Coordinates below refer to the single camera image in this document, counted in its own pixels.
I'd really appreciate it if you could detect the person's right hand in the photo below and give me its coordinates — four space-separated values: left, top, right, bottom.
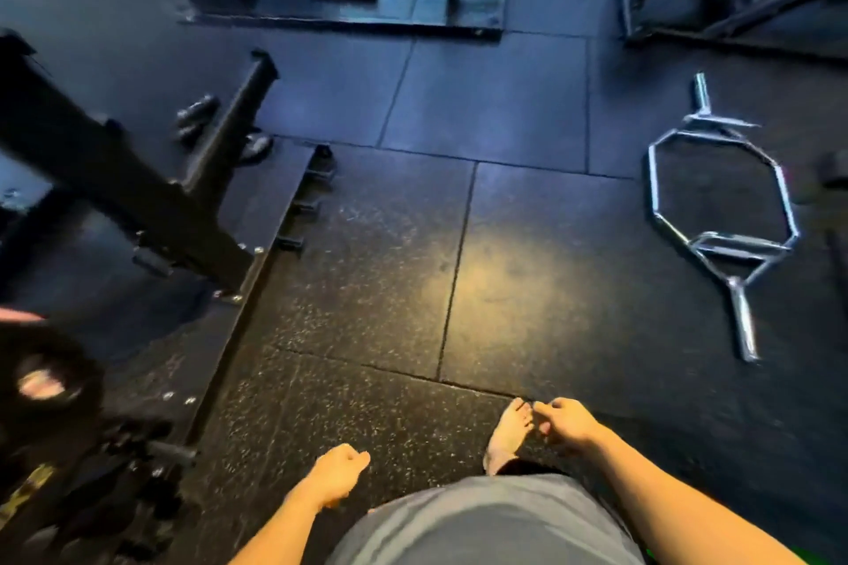
532 397 608 453

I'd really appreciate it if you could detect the person's left hand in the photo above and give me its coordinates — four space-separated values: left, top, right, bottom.
301 443 372 511

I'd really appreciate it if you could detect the person's right forearm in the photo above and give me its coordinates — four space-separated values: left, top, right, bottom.
586 426 808 565

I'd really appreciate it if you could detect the person's left forearm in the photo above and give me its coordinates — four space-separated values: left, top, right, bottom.
228 485 332 565

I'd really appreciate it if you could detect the person's bare foot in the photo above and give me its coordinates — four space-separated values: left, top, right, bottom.
482 398 535 477

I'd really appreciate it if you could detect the person's grey shirt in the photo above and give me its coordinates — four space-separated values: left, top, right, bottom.
325 473 647 565

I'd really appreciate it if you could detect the black lifting platform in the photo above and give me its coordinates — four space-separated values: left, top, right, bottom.
0 137 335 446

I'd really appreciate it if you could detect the black rack base with pegs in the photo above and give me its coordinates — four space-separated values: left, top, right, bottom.
0 415 200 565

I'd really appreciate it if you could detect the chrome hex trap bar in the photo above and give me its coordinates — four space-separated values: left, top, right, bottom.
647 72 801 363

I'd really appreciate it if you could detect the small black weight plate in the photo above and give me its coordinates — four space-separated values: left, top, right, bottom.
237 132 274 166

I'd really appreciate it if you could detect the black dumbbell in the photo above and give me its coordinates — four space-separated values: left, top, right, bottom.
174 94 221 145

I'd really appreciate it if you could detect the black steel rack frame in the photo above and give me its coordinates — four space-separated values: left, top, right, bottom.
0 31 280 294

